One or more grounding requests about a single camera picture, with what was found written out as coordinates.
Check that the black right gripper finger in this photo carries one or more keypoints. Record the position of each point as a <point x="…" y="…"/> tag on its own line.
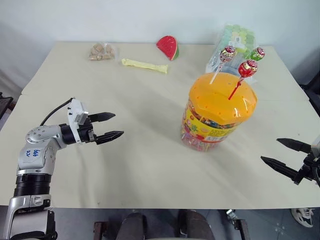
<point x="296" y="145"/>
<point x="280" y="166"/>

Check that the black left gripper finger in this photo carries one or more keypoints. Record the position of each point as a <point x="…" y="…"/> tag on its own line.
<point x="103" y="116"/>
<point x="110" y="136"/>

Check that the metal table leg caster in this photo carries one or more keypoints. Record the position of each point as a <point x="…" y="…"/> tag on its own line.
<point x="237" y="222"/>

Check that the clear bag of brown snacks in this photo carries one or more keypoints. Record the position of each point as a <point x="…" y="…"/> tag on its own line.
<point x="100" y="52"/>

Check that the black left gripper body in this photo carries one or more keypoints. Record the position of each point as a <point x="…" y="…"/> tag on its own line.
<point x="87" y="133"/>

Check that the dark rounded shape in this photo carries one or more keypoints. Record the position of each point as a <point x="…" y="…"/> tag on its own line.
<point x="133" y="226"/>
<point x="196" y="225"/>

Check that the black box with dark frame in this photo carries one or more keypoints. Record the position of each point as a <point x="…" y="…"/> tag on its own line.
<point x="5" y="103"/>

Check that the green-wrapped lollipop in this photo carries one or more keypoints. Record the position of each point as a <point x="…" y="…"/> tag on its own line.
<point x="258" y="53"/>

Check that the red-yellow lollipop with white stick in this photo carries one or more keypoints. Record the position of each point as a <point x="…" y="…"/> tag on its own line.
<point x="228" y="52"/>

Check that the clear bag of green candies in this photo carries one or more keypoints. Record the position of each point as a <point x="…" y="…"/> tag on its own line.
<point x="237" y="37"/>

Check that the orange-lidded candy jar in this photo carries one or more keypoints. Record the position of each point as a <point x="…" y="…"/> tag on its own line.
<point x="217" y="112"/>

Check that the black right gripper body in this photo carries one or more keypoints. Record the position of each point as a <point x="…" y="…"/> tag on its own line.
<point x="310" y="167"/>

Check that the white sneaker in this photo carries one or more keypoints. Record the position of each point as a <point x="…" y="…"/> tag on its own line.
<point x="303" y="217"/>

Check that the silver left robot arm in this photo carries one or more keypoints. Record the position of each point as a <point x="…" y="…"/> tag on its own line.
<point x="37" y="152"/>

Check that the long yellow snack packet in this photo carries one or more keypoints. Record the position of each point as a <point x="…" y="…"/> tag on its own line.
<point x="143" y="65"/>

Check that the red lollipop with red stick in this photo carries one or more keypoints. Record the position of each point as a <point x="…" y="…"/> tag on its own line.
<point x="247" y="68"/>

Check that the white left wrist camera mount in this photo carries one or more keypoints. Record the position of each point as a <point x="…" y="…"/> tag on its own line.
<point x="76" y="111"/>

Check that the watermelon slice toy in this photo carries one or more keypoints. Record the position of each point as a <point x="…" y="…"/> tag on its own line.
<point x="168" y="47"/>

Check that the black chair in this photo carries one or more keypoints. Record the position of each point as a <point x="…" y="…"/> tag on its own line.
<point x="312" y="92"/>

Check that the dark red metal frame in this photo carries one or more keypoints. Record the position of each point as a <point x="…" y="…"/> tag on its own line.
<point x="101" y="230"/>

